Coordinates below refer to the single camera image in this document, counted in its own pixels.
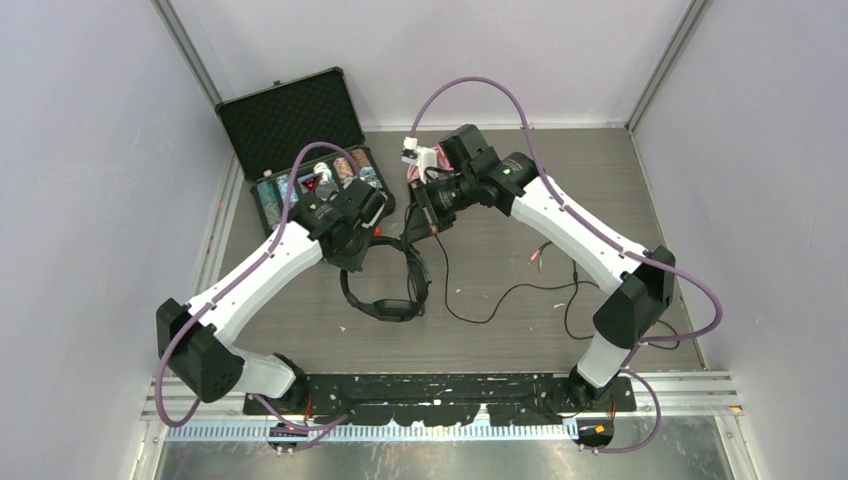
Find black poker chip case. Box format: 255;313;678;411
215;67;397;236

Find black headphones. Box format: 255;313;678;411
339;236;431;323

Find pink headphones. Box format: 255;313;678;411
401;146;440;184

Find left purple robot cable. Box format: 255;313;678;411
153;141;362;429

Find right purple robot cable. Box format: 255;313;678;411
409;76;724;456

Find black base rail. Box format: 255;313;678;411
270;373;636;427

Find black headphone cable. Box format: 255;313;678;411
433;235;682;351

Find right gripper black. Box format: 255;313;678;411
401;170;477;247

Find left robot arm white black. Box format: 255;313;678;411
155;179;387;414

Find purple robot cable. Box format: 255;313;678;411
153;141;362;429
409;76;724;456

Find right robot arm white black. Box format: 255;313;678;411
401;124;676;411

